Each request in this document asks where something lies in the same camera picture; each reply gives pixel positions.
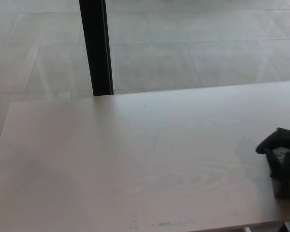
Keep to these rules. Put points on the dark grey speckled board eraser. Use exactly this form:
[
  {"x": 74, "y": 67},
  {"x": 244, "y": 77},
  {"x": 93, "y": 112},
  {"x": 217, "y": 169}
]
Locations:
[{"x": 284, "y": 191}]

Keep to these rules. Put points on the black vertical metal post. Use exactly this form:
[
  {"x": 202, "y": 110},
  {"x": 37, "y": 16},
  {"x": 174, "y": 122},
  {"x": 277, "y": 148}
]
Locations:
[{"x": 96, "y": 48}]

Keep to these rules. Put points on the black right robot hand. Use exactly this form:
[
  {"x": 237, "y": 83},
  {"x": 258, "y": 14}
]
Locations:
[{"x": 270, "y": 141}]

